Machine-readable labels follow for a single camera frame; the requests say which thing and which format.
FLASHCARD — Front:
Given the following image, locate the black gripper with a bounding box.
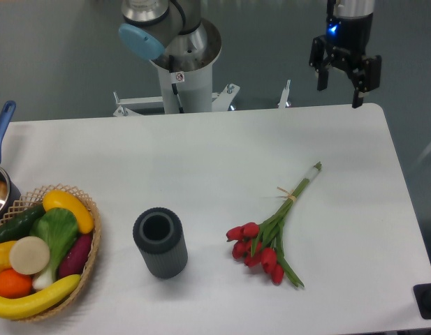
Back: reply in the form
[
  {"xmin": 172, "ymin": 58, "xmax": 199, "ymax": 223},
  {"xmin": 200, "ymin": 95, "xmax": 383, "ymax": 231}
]
[{"xmin": 309, "ymin": 0, "xmax": 382, "ymax": 108}]

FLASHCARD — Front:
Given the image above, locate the red tulip bouquet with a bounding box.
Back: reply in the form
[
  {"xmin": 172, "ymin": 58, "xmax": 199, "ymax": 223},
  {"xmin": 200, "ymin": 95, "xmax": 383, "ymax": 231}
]
[{"xmin": 226, "ymin": 162, "xmax": 323, "ymax": 288}]

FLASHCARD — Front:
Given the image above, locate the black device at table edge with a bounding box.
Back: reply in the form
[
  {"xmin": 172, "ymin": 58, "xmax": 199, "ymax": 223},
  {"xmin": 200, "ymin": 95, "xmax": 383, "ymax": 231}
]
[{"xmin": 413, "ymin": 283, "xmax": 431, "ymax": 320}]

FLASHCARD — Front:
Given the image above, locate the dark grey ribbed vase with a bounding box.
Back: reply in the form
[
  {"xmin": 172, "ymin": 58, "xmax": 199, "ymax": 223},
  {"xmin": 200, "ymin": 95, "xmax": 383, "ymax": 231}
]
[{"xmin": 132, "ymin": 207, "xmax": 188, "ymax": 279}]

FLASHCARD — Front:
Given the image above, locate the yellow squash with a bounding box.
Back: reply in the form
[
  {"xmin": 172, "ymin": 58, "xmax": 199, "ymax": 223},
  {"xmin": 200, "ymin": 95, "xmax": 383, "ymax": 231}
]
[{"xmin": 42, "ymin": 189, "xmax": 94, "ymax": 234}]

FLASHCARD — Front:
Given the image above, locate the green bok choy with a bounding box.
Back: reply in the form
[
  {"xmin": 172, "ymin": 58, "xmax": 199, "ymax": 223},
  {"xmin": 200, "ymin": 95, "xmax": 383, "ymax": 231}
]
[{"xmin": 30, "ymin": 208, "xmax": 78, "ymax": 291}]

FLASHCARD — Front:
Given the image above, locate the purple sweet potato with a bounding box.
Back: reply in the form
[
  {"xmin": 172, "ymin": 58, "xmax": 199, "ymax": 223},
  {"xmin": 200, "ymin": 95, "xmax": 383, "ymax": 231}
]
[{"xmin": 58, "ymin": 234, "xmax": 92, "ymax": 278}]

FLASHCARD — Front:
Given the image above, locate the woven wicker basket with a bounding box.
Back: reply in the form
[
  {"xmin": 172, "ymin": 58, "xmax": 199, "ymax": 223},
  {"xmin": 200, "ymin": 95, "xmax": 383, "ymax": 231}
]
[{"xmin": 0, "ymin": 184, "xmax": 101, "ymax": 322}]

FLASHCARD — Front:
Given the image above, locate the green cucumber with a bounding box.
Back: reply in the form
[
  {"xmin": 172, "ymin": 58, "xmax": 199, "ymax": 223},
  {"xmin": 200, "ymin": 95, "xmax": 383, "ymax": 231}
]
[{"xmin": 0, "ymin": 204, "xmax": 45, "ymax": 243}]

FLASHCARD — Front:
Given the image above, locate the beige round disc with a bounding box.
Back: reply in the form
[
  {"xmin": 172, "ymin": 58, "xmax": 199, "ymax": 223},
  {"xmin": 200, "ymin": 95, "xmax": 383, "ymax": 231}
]
[{"xmin": 9, "ymin": 236, "xmax": 50, "ymax": 275}]

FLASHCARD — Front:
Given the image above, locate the yellow bell pepper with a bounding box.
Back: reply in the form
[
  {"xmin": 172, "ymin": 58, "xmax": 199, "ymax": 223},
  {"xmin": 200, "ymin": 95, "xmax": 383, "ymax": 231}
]
[{"xmin": 0, "ymin": 240, "xmax": 16, "ymax": 273}]

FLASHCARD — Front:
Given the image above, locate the orange fruit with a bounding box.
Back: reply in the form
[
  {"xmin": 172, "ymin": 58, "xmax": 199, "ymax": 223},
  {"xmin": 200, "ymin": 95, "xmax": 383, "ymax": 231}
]
[{"xmin": 0, "ymin": 269, "xmax": 32, "ymax": 299}]

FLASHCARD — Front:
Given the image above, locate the yellow banana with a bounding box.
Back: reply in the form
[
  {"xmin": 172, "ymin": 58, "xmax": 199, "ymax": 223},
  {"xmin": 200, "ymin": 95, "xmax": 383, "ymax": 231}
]
[{"xmin": 0, "ymin": 274, "xmax": 81, "ymax": 320}]

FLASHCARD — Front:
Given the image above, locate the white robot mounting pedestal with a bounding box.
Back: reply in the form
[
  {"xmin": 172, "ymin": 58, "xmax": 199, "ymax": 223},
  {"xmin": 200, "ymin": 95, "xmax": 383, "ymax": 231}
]
[{"xmin": 112, "ymin": 59, "xmax": 293, "ymax": 118}]

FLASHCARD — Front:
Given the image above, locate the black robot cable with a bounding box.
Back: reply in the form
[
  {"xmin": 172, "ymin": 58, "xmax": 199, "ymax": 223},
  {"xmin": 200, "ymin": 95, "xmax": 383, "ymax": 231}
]
[{"xmin": 168, "ymin": 54, "xmax": 185, "ymax": 114}]

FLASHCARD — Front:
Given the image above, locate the blue handled saucepan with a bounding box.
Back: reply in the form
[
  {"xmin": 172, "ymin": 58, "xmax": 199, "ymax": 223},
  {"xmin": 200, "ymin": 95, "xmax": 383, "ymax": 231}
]
[{"xmin": 0, "ymin": 100, "xmax": 20, "ymax": 220}]

